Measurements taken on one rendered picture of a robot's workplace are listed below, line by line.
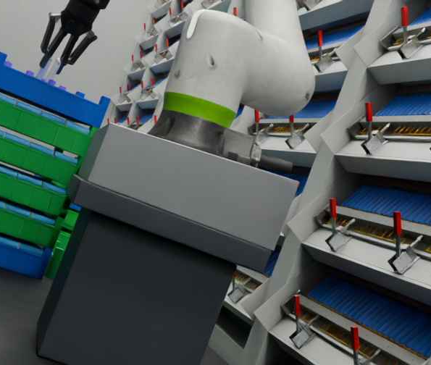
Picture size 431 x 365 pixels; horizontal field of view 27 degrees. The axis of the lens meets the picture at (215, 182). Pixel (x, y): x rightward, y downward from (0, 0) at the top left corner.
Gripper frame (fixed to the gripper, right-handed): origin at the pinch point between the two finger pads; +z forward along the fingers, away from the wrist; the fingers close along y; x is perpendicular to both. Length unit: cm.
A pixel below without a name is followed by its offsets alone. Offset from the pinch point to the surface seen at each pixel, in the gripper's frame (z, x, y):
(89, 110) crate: 1.8, -9.8, 10.7
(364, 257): -27, -96, 32
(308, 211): -20, -69, 38
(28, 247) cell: 35.4, -24.6, 9.1
